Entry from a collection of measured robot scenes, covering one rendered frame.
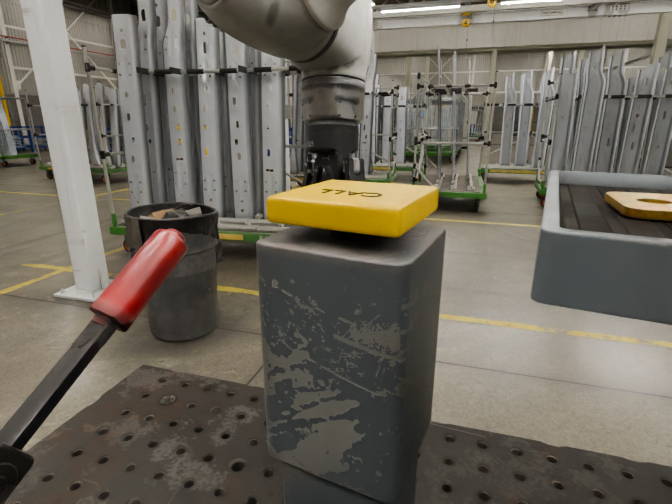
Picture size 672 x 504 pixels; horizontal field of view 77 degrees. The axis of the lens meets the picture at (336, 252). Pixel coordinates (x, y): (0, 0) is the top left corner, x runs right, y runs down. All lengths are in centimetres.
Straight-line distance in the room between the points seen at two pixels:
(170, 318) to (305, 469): 232
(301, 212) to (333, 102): 43
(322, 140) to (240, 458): 49
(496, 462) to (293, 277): 61
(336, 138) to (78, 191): 283
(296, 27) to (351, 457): 40
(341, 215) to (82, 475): 67
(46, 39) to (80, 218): 109
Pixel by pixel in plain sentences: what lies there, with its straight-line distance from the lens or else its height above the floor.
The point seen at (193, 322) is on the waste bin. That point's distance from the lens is 253.
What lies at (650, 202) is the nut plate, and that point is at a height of 116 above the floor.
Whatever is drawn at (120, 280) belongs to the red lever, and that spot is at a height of 112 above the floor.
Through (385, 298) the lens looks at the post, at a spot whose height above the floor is 113.
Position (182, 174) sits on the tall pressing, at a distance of 431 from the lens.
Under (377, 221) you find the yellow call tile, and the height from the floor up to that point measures 115.
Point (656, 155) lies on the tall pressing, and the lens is 731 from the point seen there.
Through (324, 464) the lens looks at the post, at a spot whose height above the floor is 104.
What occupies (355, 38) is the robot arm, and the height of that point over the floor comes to 129.
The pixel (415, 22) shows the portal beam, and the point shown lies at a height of 338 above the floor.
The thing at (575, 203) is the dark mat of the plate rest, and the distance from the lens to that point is 19.
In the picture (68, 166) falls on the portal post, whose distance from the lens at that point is 330.
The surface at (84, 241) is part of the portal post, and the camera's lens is 338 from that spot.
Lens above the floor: 119
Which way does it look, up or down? 17 degrees down
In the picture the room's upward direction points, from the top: straight up
